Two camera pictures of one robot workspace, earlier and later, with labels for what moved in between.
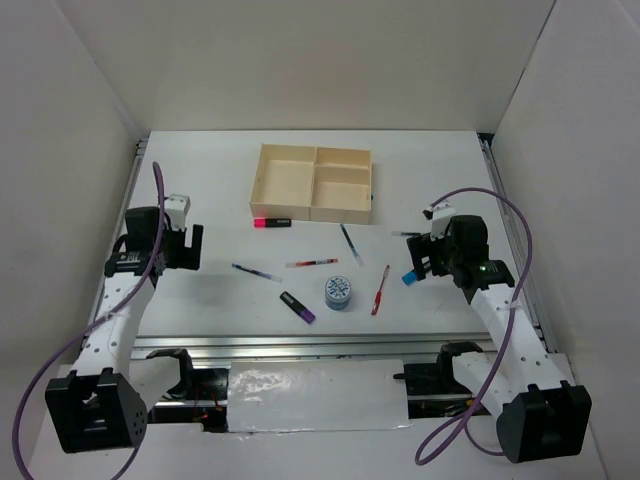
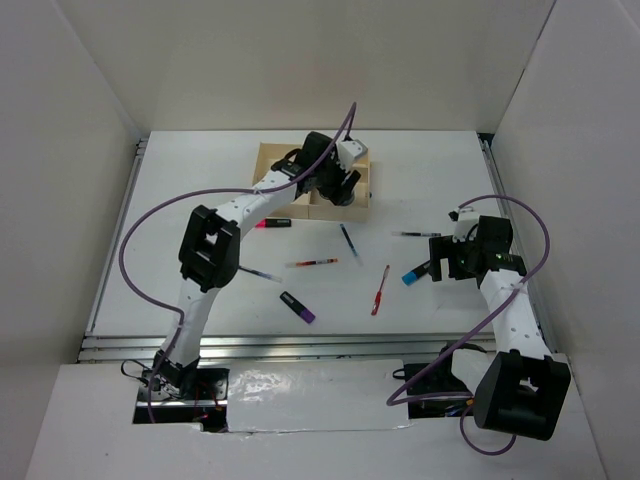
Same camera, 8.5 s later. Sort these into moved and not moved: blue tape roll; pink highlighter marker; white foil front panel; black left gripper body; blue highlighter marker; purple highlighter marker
Moved: black left gripper body; blue tape roll
Not moved: purple highlighter marker; pink highlighter marker; white foil front panel; blue highlighter marker
